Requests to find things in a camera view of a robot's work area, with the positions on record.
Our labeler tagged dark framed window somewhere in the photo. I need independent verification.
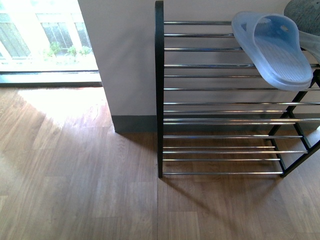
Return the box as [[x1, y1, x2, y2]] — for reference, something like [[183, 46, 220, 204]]
[[0, 0, 102, 88]]

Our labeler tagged black metal shoe rack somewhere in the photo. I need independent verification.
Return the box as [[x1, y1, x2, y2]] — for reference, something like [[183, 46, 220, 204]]
[[154, 0, 320, 178]]

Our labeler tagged grey knit sneaker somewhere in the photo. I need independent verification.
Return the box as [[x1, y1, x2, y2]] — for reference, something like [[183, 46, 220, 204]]
[[283, 0, 320, 36]]

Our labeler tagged light blue slide sandal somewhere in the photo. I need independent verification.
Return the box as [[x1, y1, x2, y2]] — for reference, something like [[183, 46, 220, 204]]
[[231, 11, 313, 92], [299, 31, 320, 63]]

